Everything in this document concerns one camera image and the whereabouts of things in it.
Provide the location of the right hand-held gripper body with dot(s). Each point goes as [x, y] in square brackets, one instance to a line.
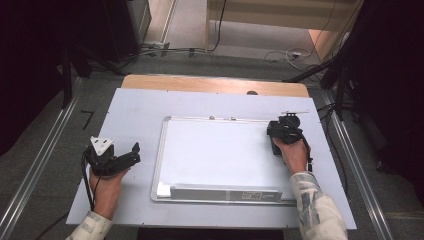
[285, 130]

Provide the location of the person's left hand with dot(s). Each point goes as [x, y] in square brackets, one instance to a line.
[106, 193]

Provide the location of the person's right hand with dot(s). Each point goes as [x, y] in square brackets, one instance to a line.
[295, 155]

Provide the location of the large white base sheet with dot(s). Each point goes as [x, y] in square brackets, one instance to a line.
[133, 113]

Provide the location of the light wooden furniture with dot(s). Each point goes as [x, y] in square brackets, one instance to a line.
[283, 15]

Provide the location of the black whiteboard eraser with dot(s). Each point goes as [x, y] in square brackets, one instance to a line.
[276, 150]

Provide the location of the grey power strip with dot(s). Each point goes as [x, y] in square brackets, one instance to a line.
[156, 45]

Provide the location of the dark cabinet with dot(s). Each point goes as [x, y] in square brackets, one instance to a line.
[123, 26]

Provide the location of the silver-framed whiteboard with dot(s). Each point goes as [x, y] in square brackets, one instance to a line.
[220, 160]

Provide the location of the metal floor rail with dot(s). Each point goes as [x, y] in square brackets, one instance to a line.
[43, 146]
[360, 180]

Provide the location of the wooden table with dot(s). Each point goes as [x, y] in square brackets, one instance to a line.
[200, 84]

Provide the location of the black metal stand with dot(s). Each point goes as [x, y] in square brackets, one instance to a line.
[66, 80]
[340, 83]

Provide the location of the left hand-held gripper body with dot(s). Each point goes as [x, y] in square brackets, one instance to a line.
[101, 158]

